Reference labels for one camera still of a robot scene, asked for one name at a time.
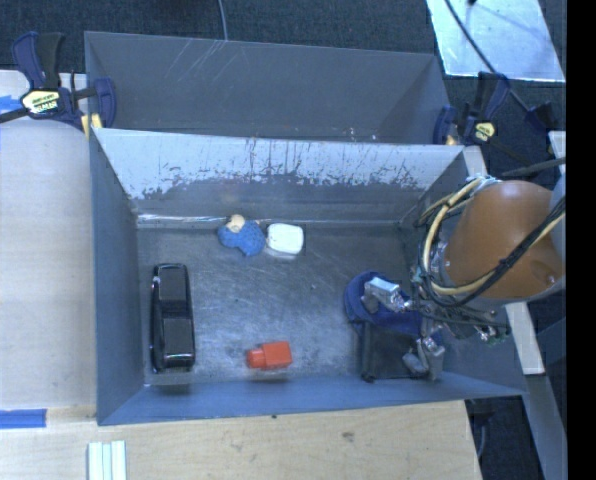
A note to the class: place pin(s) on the white sponge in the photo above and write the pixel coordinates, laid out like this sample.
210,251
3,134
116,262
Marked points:
285,238

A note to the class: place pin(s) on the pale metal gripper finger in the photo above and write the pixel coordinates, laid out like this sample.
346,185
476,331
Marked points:
429,355
384,292

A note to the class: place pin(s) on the grey metal bin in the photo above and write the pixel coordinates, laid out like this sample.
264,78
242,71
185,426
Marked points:
278,293

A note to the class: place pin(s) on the red box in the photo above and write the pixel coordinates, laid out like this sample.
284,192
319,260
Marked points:
273,355

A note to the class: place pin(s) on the dark green flat block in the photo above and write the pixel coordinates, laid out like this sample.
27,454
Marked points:
385,355

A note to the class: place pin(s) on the pale wood board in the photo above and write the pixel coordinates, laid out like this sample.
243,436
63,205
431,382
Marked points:
43,268

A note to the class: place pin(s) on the blue toy figure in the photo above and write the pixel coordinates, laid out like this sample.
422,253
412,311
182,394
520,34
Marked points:
243,237

